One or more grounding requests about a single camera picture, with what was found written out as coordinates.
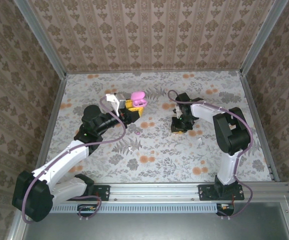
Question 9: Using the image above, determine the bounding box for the pink earbud charging case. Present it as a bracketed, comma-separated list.
[130, 91, 148, 108]

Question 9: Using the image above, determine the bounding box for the floral patterned table cover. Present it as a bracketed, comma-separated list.
[45, 70, 273, 183]

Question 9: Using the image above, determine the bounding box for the grey metal panel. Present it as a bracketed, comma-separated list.
[21, 201, 289, 240]

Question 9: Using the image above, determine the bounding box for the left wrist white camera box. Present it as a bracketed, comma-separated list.
[105, 93, 128, 113]

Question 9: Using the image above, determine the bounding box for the thin aluminium wall rail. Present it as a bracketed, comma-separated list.
[64, 69, 243, 75]

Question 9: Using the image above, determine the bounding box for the left aluminium side rail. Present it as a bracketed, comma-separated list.
[35, 73, 68, 173]

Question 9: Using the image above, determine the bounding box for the aluminium side rail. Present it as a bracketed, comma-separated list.
[239, 72, 282, 182]
[35, 73, 68, 173]

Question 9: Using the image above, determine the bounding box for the long aluminium base rail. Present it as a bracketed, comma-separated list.
[46, 181, 289, 202]

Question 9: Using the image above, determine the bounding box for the right aluminium side rail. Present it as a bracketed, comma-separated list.
[239, 72, 282, 182]

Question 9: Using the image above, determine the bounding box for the slotted grey cable duct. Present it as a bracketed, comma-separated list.
[51, 202, 222, 214]

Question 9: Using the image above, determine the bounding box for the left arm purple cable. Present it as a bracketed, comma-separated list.
[21, 96, 128, 224]

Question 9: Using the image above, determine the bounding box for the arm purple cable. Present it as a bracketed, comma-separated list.
[21, 96, 128, 224]
[167, 89, 254, 219]

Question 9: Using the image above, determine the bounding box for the black cable junction box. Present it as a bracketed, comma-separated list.
[215, 202, 236, 217]
[76, 203, 100, 218]

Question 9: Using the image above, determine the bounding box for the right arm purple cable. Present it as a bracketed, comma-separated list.
[167, 89, 254, 219]

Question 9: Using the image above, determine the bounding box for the left aluminium corner post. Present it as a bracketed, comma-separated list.
[13, 0, 68, 79]

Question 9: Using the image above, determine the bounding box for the aluminium corner post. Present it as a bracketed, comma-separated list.
[13, 0, 68, 79]
[239, 0, 289, 76]

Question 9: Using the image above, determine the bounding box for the right aluminium corner post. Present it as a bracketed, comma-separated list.
[239, 0, 289, 76]

